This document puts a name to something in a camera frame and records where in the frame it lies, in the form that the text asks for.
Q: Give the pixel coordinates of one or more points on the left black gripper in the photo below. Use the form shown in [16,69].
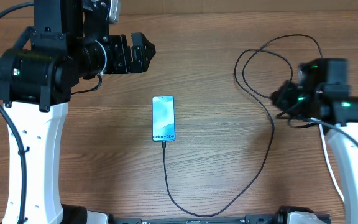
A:
[140,62]

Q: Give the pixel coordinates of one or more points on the Samsung Galaxy smartphone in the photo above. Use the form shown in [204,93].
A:
[163,118]

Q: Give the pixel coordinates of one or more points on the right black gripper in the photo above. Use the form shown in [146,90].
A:
[282,101]

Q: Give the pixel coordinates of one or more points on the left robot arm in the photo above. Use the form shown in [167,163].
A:
[69,41]

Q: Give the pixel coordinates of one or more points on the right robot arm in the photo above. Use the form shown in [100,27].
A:
[323,96]

